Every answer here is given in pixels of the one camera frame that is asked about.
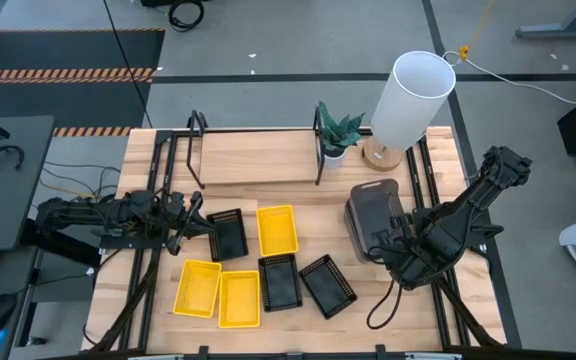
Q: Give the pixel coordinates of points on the green plant in white pot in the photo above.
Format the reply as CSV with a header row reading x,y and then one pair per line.
x,y
338,132

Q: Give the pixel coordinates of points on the gray metal desk foot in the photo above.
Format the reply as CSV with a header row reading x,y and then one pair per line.
x,y
558,31

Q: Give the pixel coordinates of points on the black slotted plastic basket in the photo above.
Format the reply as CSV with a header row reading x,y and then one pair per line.
x,y
279,282
228,237
328,286

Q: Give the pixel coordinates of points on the white shade wooden base lamp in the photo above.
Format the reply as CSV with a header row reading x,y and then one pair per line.
x,y
408,110

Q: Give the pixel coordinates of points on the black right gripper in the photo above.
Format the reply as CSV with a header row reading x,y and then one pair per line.
x,y
410,245

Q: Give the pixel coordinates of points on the yellow slotted plastic basket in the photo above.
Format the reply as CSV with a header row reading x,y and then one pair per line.
x,y
197,288
239,299
277,230

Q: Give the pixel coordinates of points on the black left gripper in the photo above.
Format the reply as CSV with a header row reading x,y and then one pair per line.
x,y
178,220

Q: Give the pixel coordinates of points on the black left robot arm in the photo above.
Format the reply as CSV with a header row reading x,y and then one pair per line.
x,y
83,212

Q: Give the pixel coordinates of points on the wooden shelf with black frame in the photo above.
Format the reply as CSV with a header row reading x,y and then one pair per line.
x,y
258,157

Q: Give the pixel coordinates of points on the dark gray plastic basket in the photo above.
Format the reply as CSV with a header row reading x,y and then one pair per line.
x,y
373,205

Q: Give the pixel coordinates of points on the black hazard striped floor mat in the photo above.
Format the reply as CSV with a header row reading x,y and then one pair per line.
x,y
68,50

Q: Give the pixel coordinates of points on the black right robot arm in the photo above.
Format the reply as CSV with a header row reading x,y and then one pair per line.
x,y
473,200

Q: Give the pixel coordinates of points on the black aluminium rig frame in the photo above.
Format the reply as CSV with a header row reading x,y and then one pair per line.
x,y
248,357

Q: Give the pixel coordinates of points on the dark gray side desk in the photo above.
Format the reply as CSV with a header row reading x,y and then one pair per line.
x,y
13,200

